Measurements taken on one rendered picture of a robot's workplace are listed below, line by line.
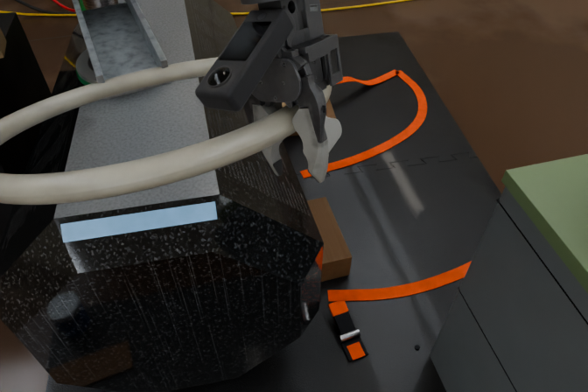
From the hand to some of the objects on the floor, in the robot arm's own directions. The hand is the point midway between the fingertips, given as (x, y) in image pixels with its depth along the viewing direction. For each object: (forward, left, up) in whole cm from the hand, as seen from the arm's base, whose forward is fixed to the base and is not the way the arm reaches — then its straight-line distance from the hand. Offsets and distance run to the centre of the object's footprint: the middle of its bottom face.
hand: (294, 171), depth 57 cm
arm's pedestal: (-72, +3, -120) cm, 140 cm away
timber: (-35, -69, -118) cm, 141 cm away
